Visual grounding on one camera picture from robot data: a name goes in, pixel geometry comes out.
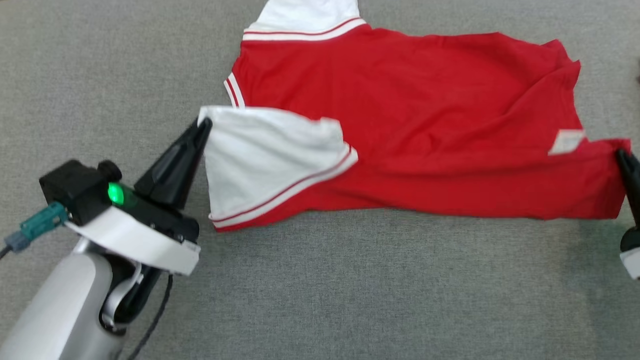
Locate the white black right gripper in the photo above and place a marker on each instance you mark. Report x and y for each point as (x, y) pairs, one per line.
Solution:
(632, 260)

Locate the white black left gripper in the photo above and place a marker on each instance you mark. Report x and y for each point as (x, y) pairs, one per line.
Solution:
(145, 240)

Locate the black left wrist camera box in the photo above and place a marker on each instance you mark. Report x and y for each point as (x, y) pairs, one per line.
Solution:
(70, 187)

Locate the red and white jersey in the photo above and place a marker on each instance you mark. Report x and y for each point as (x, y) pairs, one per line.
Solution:
(425, 125)

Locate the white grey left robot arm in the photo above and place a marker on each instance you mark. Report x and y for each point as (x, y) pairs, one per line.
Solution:
(55, 310)

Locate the teal left camera connector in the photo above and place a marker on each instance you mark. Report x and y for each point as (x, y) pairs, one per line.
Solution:
(42, 225)

